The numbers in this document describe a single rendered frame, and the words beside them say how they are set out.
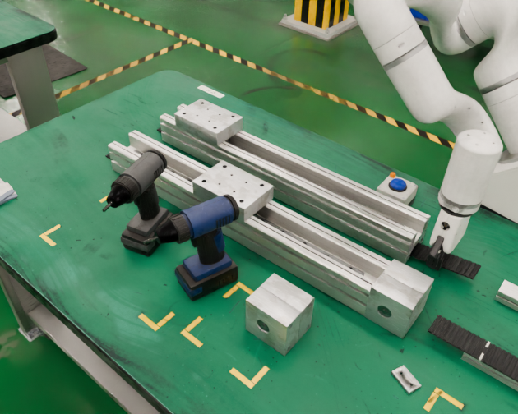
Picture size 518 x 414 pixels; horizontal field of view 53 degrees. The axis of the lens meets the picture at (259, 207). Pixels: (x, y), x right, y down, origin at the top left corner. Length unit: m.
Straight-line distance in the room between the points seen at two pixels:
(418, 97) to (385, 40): 0.12
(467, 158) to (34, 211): 1.03
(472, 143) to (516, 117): 0.42
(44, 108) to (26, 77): 0.17
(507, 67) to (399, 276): 0.62
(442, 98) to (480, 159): 0.13
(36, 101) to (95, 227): 1.34
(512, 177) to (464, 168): 0.37
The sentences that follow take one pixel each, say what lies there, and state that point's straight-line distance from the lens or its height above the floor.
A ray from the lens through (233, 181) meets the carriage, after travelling 1.23.
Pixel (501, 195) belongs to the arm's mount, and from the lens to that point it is 1.46.
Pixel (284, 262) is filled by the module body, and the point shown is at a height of 0.81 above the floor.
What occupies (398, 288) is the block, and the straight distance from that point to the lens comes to 1.08.
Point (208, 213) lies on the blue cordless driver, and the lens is 1.01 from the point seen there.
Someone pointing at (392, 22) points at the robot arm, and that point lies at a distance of 1.01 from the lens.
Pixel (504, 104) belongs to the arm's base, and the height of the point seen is 1.02.
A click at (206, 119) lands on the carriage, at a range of 1.46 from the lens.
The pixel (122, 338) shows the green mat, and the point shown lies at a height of 0.78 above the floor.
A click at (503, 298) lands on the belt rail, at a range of 1.26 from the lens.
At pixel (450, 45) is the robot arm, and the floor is 1.12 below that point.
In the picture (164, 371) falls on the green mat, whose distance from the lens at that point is 1.05.
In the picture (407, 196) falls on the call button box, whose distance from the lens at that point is 1.35.
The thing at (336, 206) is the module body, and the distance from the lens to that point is 1.26.
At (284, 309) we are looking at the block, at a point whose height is 0.87.
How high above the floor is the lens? 1.67
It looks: 41 degrees down
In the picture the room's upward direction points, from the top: 1 degrees clockwise
